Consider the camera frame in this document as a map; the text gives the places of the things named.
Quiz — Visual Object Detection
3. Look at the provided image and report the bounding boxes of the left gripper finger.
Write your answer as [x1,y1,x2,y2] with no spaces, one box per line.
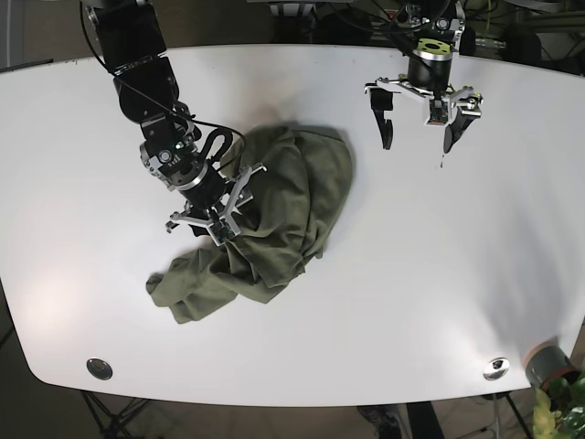
[369,90,394,150]
[443,101,482,154]

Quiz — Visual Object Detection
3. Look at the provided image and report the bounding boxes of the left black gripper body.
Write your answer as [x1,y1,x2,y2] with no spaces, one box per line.
[365,37,484,127]

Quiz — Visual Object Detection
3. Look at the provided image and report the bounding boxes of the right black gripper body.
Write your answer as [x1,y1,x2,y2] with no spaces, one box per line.
[165,160,267,246]

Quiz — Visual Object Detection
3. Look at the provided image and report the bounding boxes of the olive green T-shirt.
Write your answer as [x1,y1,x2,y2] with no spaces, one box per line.
[145,125,354,324]

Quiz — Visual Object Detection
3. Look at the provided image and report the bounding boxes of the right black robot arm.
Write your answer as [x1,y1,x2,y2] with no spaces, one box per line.
[79,1,265,246]

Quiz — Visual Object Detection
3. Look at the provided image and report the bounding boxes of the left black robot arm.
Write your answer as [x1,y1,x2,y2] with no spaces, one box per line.
[365,1,484,155]

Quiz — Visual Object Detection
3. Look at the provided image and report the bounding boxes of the left silver table grommet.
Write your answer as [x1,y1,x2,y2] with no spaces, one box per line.
[86,358,113,380]

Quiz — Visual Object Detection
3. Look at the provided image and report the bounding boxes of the silver table grommet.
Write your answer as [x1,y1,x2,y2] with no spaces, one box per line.
[86,358,113,380]
[483,357,510,381]

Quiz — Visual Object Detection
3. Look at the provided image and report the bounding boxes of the right silver table grommet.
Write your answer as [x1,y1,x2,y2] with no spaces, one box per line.
[483,357,510,381]

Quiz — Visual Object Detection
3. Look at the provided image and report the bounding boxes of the grey plant pot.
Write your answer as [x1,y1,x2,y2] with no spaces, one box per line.
[523,339,580,390]

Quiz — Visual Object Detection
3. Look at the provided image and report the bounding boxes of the green potted plant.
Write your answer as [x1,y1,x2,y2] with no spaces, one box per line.
[533,372,584,439]

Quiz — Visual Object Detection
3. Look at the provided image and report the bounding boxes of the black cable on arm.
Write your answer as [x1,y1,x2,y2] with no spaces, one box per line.
[187,117,248,169]

